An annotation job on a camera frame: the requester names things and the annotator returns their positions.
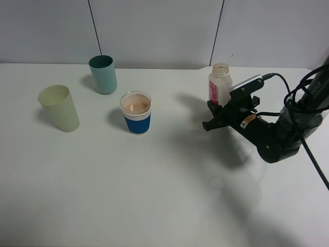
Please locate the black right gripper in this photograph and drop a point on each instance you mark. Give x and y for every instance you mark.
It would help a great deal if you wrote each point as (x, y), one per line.
(239, 113)

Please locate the pink-labelled plastic drink bottle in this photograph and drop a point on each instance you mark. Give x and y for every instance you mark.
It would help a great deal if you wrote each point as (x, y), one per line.
(220, 84)

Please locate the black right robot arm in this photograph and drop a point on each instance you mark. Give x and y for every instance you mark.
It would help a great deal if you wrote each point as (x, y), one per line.
(277, 136)

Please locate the blue-sleeved clear cup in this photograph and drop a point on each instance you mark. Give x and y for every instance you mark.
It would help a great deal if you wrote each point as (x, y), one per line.
(136, 109)

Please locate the teal green plastic cup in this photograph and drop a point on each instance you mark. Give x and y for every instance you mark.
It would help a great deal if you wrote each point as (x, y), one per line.
(103, 70)

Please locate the light green plastic cup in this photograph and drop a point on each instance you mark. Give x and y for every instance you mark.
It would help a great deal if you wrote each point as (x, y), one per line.
(58, 103)

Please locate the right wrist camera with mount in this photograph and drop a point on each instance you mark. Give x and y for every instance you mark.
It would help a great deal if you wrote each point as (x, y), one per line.
(241, 93)

